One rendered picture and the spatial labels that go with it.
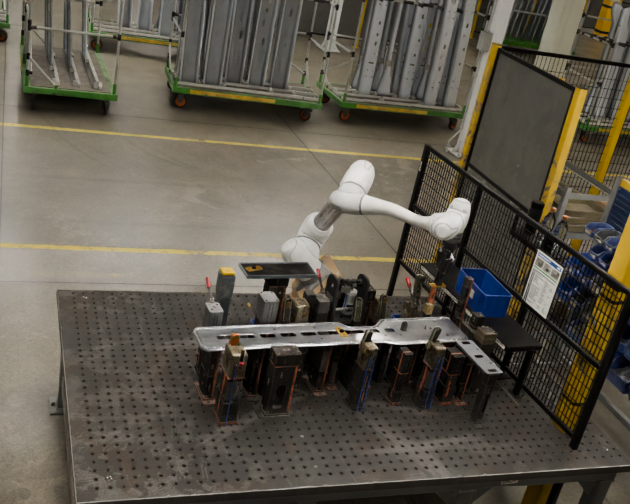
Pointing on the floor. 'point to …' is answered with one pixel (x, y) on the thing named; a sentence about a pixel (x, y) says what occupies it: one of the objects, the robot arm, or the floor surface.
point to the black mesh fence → (530, 308)
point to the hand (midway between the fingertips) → (439, 277)
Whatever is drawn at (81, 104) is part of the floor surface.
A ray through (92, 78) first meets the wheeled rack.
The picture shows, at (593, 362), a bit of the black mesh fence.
